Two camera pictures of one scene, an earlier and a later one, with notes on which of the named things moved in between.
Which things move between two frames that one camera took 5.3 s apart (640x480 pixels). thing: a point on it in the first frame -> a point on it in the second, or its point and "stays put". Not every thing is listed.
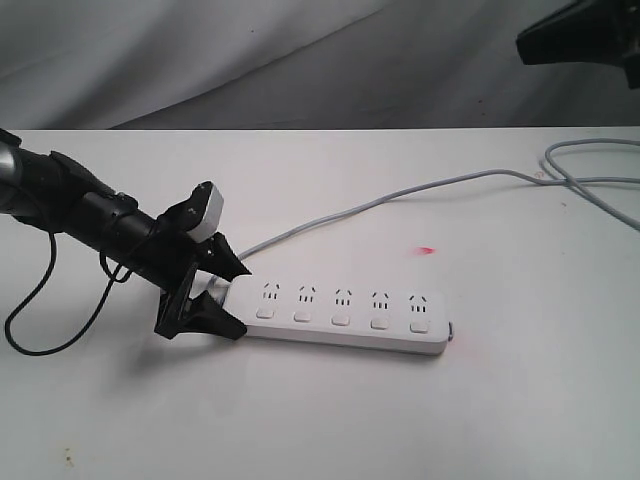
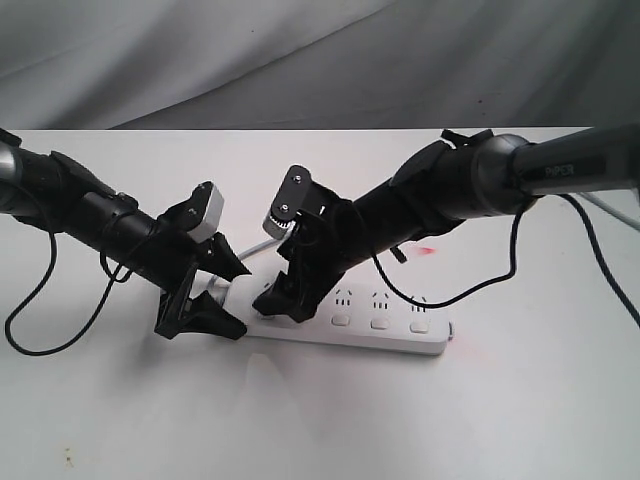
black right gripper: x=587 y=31 -> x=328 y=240
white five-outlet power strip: x=391 y=317 stays put
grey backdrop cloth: x=293 y=64 stays put
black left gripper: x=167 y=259 stays put
